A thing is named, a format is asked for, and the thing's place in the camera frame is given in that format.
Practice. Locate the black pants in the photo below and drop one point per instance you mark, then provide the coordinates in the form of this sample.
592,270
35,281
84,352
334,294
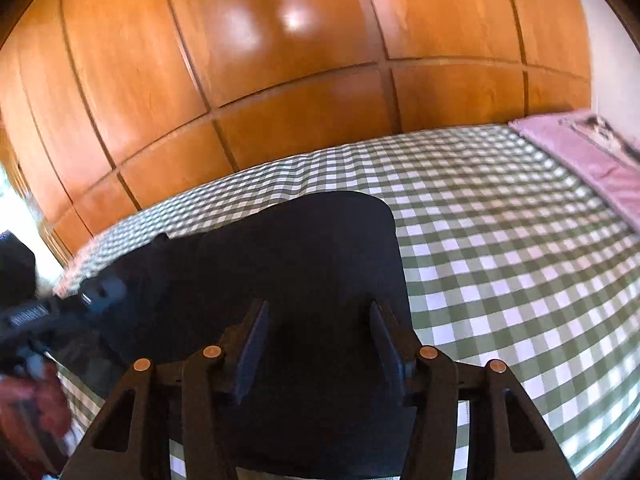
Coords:
320,260

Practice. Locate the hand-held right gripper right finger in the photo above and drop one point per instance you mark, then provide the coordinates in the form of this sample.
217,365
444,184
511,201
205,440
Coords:
389,347

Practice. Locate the green checked bed cover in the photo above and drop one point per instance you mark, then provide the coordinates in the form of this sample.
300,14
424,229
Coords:
500,260

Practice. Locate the pink cat print pillow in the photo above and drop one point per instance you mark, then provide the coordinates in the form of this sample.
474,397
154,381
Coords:
585,152

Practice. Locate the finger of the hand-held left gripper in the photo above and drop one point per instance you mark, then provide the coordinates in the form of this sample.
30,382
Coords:
105,296

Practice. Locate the person's left hand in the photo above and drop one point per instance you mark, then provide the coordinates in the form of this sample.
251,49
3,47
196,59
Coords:
35,405

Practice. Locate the wooden wardrobe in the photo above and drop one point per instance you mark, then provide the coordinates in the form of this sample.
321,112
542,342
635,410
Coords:
300,35

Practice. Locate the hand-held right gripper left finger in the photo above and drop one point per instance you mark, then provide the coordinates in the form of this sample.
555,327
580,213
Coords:
250,355

